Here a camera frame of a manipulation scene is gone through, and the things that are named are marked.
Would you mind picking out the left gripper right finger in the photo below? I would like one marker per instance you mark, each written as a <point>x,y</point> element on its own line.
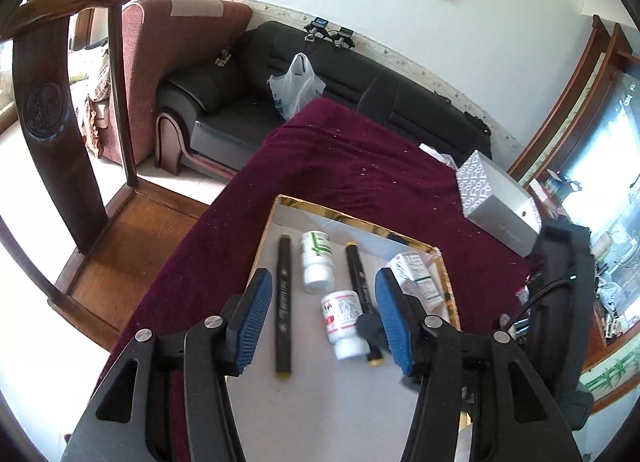
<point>402,328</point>

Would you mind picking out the black marker yellow caps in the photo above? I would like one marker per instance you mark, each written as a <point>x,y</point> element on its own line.
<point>368,324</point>

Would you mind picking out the brown wooden cabinet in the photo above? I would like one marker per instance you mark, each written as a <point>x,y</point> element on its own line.
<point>582,166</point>

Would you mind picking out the white gold tray box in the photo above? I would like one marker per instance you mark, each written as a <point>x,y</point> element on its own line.
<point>334,406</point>

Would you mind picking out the white bottle green label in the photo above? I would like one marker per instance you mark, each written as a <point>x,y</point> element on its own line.
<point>317,262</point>

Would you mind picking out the maroon armchair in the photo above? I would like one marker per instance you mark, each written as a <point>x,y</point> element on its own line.
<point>158,37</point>

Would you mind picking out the white bottle red label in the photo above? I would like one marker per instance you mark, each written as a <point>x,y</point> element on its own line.
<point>340,311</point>

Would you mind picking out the dark wooden chair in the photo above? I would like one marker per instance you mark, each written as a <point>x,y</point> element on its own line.
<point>121,244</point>

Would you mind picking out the maroon velvet table cloth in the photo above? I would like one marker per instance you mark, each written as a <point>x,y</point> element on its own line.
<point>330,156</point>

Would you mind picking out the black leather sofa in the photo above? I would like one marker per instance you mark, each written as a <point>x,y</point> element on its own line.
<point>213,116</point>

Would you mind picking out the grey shoe box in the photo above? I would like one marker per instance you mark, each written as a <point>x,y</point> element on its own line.
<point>493,201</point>

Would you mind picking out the black marker olive caps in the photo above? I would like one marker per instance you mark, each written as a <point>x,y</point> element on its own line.
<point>282,313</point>

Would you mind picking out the white plastic bag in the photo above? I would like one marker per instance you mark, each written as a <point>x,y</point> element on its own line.
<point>295,89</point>

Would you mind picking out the white red box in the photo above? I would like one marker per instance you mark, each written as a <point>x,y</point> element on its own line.
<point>414,279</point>

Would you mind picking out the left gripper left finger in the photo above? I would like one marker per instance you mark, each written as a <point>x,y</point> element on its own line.
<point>246,322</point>

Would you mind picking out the black camera clamps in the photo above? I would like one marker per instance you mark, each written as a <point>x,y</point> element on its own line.
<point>340,38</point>

